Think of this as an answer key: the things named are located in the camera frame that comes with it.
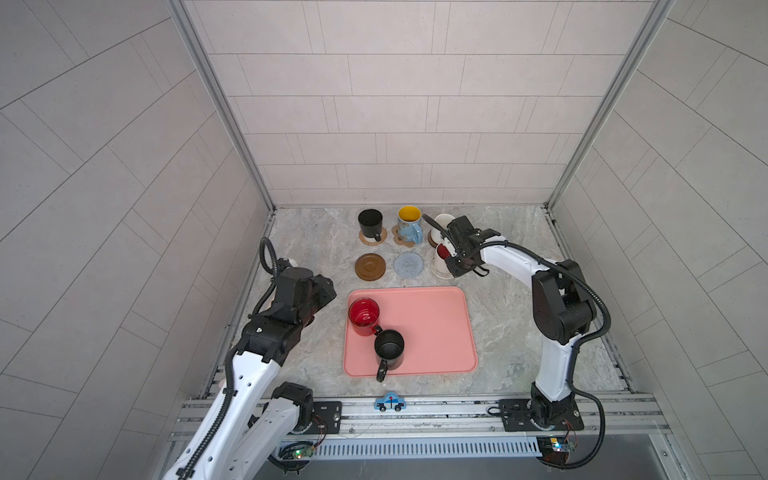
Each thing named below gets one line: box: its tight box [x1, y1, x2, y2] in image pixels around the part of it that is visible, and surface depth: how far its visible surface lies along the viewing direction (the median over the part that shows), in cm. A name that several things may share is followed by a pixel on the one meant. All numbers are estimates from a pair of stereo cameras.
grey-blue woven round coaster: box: [394, 252, 423, 278], surface depth 101 cm
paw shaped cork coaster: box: [392, 224, 415, 248], surface depth 107 cm
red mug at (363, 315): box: [348, 297, 380, 337], surface depth 86 cm
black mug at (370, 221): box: [358, 208, 383, 242], surface depth 103 cm
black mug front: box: [374, 329, 405, 383], surface depth 77 cm
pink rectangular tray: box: [344, 286, 478, 377], surface depth 88 cm
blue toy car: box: [374, 391, 407, 412], surface depth 74 cm
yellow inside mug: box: [397, 205, 424, 245], surface depth 102 cm
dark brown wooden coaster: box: [354, 253, 386, 282], surface depth 101 cm
